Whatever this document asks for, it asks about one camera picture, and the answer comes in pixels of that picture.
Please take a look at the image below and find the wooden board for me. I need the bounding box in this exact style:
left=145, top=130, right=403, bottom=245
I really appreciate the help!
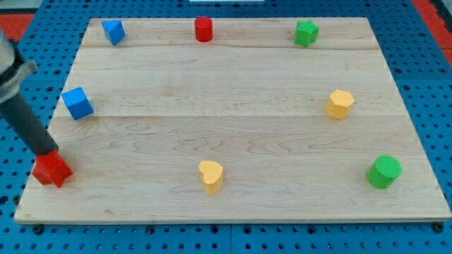
left=15, top=18, right=451, bottom=224

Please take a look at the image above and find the blue cube block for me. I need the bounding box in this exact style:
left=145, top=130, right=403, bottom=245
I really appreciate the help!
left=62, top=87, right=94, bottom=120

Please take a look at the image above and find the red star block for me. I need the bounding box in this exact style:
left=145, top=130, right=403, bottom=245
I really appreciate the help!
left=32, top=150, right=73, bottom=188

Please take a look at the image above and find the green star block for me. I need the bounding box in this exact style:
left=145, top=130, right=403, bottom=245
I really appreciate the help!
left=294, top=20, right=319, bottom=47

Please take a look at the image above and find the red cylinder block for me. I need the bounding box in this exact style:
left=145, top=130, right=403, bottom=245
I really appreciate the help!
left=194, top=16, right=213, bottom=42

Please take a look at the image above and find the green cylinder block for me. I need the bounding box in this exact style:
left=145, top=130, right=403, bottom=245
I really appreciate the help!
left=367, top=155, right=403, bottom=189

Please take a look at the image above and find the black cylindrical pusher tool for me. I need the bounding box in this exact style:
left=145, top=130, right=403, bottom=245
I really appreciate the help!
left=1, top=92, right=59, bottom=155

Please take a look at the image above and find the yellow heart block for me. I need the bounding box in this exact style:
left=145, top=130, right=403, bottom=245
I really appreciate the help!
left=198, top=160, right=224, bottom=195

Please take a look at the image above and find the blue triangle block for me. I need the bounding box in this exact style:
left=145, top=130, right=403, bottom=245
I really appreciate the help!
left=101, top=20, right=126, bottom=46

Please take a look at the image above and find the yellow hexagon block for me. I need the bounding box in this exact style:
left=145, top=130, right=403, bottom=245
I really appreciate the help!
left=325, top=90, right=355, bottom=120

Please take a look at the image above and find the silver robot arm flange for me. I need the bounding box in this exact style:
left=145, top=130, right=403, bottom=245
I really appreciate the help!
left=1, top=30, right=37, bottom=103

